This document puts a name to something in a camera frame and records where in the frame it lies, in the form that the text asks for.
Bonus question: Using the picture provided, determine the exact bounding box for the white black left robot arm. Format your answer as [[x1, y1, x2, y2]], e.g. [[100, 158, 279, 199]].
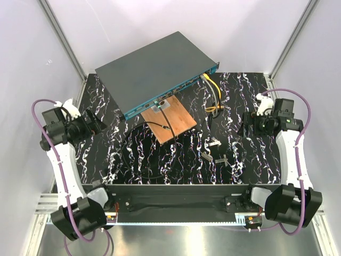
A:
[[40, 103, 115, 241]]

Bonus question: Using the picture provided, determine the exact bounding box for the wooden board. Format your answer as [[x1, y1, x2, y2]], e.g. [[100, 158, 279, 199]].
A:
[[141, 95, 197, 145]]

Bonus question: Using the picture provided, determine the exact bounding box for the left orange connector block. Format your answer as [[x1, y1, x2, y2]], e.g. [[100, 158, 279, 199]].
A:
[[106, 215, 117, 223]]

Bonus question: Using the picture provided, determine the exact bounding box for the silver SFP transceiver plug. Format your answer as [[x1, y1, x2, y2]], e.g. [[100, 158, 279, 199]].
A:
[[201, 152, 213, 162]]

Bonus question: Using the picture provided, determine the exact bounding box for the black fibre cable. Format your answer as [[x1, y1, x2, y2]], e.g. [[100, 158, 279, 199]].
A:
[[121, 105, 182, 180]]

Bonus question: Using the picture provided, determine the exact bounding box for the dark grey network switch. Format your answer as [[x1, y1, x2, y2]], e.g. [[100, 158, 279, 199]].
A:
[[95, 31, 219, 121]]

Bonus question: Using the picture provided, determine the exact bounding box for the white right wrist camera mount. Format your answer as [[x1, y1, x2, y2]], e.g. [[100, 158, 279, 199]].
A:
[[256, 93, 274, 116]]

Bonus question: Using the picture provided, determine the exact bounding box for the grey ethernet cable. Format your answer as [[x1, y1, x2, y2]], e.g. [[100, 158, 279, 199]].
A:
[[201, 77, 223, 118]]

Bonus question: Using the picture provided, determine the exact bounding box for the yellow ethernet cable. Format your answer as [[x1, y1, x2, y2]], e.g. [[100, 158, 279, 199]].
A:
[[200, 74, 223, 112]]

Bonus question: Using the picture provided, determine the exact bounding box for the orange connector block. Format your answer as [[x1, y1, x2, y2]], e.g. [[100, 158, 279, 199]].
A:
[[106, 215, 117, 223], [247, 215, 263, 225]]

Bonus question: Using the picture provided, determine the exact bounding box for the right orange connector block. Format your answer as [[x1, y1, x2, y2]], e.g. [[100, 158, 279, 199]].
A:
[[247, 215, 263, 225]]

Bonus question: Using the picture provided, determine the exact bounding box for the aluminium frame rail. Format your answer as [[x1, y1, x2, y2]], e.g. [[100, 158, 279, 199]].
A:
[[34, 194, 324, 227]]

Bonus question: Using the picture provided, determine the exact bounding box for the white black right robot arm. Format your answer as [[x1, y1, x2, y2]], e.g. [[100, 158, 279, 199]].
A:
[[238, 94, 322, 230]]

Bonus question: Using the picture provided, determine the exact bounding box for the silver SFP module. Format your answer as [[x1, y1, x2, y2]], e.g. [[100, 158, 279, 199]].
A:
[[208, 138, 221, 147]]

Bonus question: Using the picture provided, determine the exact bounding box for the aluminium frame post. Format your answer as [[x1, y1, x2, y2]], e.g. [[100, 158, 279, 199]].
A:
[[269, 0, 320, 81], [37, 0, 87, 83]]

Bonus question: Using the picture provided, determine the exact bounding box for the right aluminium frame post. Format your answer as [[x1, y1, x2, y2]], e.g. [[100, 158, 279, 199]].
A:
[[269, 0, 320, 81]]

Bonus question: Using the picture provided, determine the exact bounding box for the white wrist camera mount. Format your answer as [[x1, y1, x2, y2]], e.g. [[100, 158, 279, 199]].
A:
[[54, 99, 81, 121], [256, 93, 274, 116]]

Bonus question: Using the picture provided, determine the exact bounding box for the left aluminium frame post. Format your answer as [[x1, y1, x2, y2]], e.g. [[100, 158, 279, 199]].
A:
[[37, 0, 87, 83]]

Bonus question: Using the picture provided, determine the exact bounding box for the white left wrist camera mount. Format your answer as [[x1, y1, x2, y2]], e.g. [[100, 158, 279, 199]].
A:
[[54, 99, 81, 121]]

